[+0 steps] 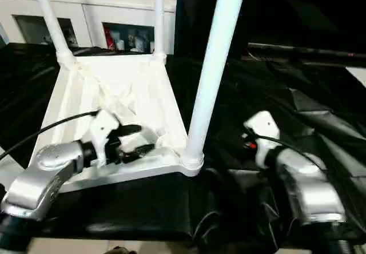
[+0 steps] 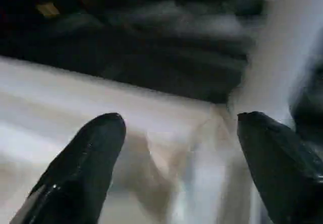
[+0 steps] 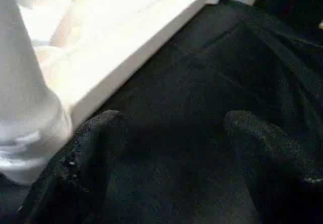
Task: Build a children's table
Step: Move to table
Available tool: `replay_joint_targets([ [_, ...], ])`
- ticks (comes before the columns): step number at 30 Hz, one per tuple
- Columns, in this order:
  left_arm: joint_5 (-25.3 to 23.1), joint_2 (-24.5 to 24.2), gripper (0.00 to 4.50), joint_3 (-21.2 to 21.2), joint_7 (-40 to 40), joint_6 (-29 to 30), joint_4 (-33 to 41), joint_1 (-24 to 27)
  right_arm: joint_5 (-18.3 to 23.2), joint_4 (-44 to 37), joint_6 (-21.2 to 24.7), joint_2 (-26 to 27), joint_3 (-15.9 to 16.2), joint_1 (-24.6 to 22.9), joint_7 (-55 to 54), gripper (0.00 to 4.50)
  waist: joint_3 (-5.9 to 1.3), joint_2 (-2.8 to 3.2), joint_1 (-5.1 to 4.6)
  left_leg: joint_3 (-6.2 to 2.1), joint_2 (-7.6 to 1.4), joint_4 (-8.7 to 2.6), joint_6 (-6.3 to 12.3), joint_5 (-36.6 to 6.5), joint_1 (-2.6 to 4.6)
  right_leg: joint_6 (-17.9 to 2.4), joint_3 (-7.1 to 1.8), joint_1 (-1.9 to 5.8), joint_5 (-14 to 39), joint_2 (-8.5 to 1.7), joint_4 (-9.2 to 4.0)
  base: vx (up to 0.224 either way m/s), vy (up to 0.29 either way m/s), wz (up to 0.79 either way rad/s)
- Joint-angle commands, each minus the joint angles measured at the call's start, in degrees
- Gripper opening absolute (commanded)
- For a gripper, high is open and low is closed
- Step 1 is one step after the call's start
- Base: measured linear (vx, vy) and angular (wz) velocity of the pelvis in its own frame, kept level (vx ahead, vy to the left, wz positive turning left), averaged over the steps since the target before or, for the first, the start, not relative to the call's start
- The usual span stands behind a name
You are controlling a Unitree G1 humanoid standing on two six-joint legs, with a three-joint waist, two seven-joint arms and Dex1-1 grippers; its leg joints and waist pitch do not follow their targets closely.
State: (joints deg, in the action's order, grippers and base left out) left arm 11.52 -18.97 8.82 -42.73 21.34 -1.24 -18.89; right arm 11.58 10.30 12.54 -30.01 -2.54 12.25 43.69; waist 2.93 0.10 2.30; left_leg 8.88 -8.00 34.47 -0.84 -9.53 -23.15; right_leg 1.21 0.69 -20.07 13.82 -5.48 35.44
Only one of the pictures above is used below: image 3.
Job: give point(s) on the white plastic table top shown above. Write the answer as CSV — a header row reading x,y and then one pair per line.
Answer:
x,y
113,37

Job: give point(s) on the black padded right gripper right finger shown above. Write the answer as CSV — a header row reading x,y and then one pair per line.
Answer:
x,y
277,168

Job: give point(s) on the black work mat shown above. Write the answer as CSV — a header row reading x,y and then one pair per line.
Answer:
x,y
202,82

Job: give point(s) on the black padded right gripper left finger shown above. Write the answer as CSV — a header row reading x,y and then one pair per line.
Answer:
x,y
75,173

